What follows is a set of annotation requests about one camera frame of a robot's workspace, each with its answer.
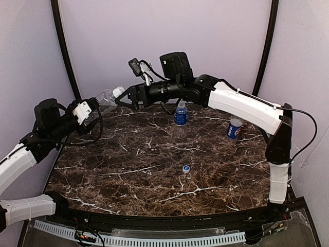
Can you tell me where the clear unlabeled plastic bottle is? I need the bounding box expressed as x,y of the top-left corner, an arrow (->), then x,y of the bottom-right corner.
96,89 -> 117,116

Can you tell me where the blue label water bottle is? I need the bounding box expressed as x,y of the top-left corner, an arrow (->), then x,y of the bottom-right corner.
174,100 -> 188,138

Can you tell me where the white blue bottle cap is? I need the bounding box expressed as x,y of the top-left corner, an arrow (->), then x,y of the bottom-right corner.
182,165 -> 190,173

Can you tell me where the white clear bottle cap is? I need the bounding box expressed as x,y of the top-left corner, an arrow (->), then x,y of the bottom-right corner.
112,86 -> 125,98

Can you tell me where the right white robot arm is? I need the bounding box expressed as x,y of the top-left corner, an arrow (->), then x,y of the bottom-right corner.
115,52 -> 293,204

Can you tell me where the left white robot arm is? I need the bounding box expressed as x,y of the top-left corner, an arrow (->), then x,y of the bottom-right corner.
1,97 -> 100,231

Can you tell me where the pepsi label bottle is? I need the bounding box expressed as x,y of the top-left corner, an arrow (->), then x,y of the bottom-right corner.
226,115 -> 243,142

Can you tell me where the small circuit board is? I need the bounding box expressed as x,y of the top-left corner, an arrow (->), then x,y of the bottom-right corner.
74,230 -> 96,243

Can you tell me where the black left camera cable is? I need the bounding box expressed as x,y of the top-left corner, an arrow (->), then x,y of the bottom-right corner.
56,102 -> 104,150

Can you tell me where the black left corner post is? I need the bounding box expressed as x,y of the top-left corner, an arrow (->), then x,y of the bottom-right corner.
50,0 -> 82,101

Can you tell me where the black corner post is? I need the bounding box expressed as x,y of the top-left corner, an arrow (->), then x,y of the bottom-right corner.
50,0 -> 82,101
252,0 -> 279,96

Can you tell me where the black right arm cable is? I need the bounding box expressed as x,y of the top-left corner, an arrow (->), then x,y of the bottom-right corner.
282,108 -> 318,163

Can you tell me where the black right corner post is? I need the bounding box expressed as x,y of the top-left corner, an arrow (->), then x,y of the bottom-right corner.
252,0 -> 279,96

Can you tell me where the white slotted cable duct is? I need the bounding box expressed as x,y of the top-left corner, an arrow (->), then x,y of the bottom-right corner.
33,220 -> 246,246

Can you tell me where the black front table rail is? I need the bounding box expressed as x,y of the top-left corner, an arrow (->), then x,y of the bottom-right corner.
53,207 -> 278,232

